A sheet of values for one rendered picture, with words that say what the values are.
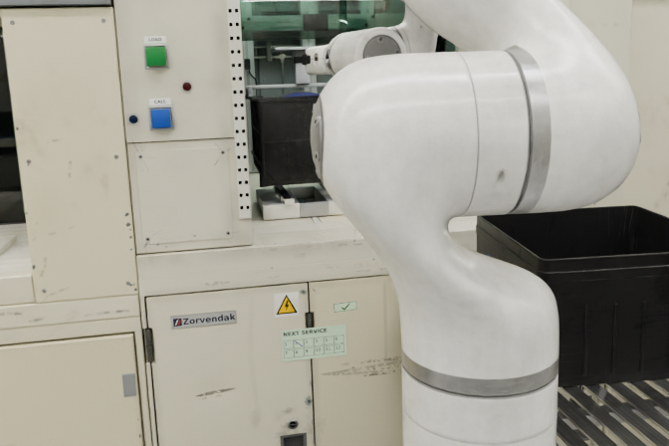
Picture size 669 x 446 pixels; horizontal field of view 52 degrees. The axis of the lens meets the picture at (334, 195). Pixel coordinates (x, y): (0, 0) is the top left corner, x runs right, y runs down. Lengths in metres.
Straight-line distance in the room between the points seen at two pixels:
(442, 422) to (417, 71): 0.25
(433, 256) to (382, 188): 0.06
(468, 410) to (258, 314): 0.77
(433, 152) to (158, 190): 0.80
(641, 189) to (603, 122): 0.96
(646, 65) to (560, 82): 0.94
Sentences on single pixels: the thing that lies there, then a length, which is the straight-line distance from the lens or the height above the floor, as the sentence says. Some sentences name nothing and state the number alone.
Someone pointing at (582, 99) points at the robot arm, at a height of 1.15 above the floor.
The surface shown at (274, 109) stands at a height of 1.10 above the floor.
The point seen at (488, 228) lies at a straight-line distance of 1.07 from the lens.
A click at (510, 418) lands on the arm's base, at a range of 0.52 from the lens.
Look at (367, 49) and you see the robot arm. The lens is 1.03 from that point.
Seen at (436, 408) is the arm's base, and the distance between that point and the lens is 0.52.
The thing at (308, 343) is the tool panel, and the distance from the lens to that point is 1.27.
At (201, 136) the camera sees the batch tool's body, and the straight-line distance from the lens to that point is 1.17.
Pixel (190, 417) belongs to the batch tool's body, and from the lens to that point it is 1.32.
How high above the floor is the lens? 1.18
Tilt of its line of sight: 11 degrees down
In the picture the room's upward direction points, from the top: 2 degrees counter-clockwise
